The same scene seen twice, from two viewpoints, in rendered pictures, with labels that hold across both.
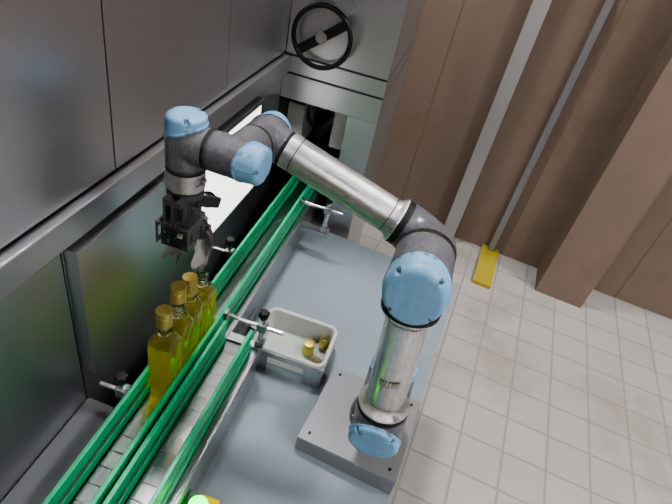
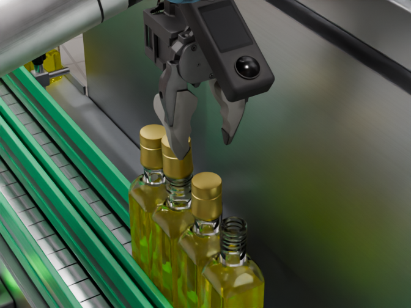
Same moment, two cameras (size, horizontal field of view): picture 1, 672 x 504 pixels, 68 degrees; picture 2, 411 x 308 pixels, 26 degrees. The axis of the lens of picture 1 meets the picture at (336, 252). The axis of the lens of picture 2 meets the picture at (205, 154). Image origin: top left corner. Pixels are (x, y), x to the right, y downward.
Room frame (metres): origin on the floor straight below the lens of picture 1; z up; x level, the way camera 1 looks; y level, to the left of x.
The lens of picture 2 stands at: (1.44, -0.19, 1.75)
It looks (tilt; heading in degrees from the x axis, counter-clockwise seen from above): 35 degrees down; 141
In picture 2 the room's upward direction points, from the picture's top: straight up
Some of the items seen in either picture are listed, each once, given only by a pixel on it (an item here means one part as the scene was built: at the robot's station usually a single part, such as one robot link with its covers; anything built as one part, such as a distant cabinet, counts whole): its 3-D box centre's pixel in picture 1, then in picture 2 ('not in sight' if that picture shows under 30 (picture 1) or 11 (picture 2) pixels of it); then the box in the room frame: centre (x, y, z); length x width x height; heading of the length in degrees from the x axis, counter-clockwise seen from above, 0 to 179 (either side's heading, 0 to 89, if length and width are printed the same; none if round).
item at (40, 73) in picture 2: not in sight; (51, 80); (0.20, 0.46, 0.94); 0.07 x 0.04 x 0.13; 83
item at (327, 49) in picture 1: (323, 36); not in sight; (1.75, 0.21, 1.49); 0.21 x 0.05 x 0.21; 83
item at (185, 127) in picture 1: (187, 141); not in sight; (0.80, 0.31, 1.51); 0.09 x 0.08 x 0.11; 81
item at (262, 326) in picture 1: (253, 325); not in sight; (0.93, 0.17, 0.95); 0.17 x 0.03 x 0.12; 83
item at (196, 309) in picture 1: (188, 329); (206, 294); (0.83, 0.31, 0.99); 0.06 x 0.06 x 0.21; 82
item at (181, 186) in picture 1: (186, 178); not in sight; (0.81, 0.31, 1.43); 0.08 x 0.08 x 0.05
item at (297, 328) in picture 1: (294, 344); not in sight; (1.03, 0.05, 0.80); 0.22 x 0.17 x 0.09; 83
